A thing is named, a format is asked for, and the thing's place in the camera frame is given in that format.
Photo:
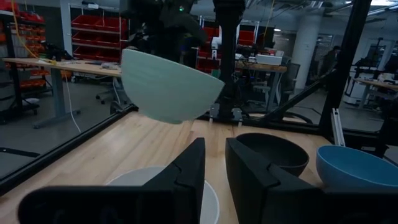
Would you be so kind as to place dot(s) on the person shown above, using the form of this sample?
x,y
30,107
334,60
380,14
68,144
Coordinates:
x,y
330,60

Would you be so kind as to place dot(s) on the black bowl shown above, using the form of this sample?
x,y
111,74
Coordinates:
x,y
280,152

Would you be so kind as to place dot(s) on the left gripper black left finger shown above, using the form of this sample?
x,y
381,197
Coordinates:
x,y
186,186

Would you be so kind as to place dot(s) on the red bin shelving rack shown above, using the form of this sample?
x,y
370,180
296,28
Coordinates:
x,y
93,34
210,32

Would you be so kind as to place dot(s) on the wooden table grey legs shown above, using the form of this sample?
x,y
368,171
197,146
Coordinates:
x,y
261,67
376,84
77,66

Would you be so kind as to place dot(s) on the dark office chair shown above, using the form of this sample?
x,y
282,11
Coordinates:
x,y
290,77

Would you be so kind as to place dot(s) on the black desktop equipment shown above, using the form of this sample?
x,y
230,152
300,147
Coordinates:
x,y
57,51

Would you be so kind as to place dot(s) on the white cabinet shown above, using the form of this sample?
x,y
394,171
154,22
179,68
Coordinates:
x,y
354,90

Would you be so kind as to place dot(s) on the blue bowl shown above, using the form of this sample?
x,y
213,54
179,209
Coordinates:
x,y
354,169

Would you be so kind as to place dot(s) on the orange bin shelving rack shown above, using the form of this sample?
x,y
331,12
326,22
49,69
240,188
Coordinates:
x,y
31,46

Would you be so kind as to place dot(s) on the mint green bowl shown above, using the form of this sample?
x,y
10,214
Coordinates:
x,y
168,90

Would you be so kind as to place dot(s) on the white round column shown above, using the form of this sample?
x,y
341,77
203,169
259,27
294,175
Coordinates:
x,y
306,53

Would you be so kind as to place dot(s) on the white box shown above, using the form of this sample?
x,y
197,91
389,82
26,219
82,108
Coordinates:
x,y
269,59

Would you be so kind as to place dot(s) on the white metal bracket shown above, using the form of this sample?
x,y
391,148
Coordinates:
x,y
337,127

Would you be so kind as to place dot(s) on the grey metal bracket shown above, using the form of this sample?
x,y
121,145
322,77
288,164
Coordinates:
x,y
214,112
237,115

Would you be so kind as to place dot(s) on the grey office chair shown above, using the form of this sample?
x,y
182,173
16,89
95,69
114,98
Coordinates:
x,y
109,95

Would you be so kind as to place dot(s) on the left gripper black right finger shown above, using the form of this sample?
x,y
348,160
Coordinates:
x,y
255,193

